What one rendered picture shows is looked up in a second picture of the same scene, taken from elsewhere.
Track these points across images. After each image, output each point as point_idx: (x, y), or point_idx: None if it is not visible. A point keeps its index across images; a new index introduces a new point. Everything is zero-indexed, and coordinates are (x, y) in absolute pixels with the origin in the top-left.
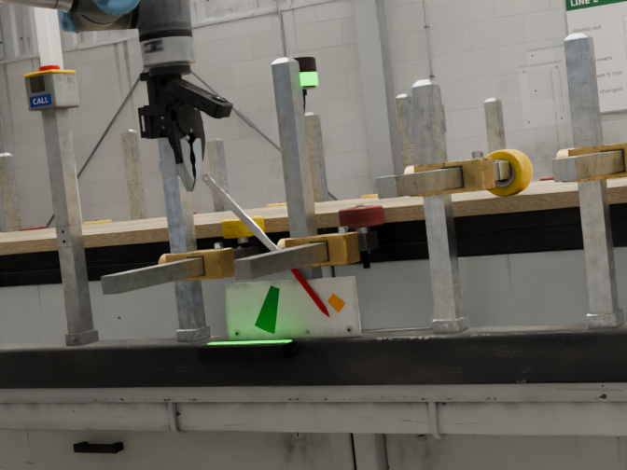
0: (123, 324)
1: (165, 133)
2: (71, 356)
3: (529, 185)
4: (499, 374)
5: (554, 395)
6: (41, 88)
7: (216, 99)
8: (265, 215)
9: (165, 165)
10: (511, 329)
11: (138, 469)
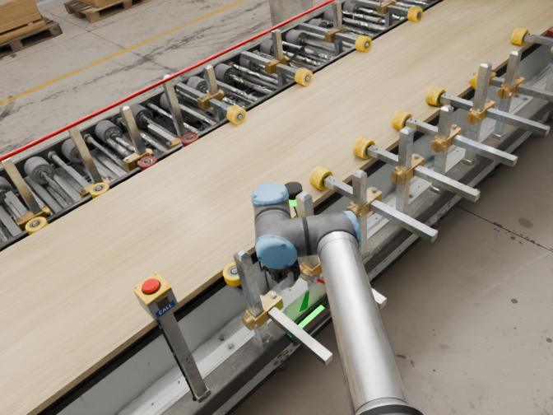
0: (152, 364)
1: (288, 272)
2: (211, 403)
3: (225, 156)
4: (383, 258)
5: None
6: (169, 301)
7: None
8: (193, 255)
9: (285, 286)
10: (378, 240)
11: None
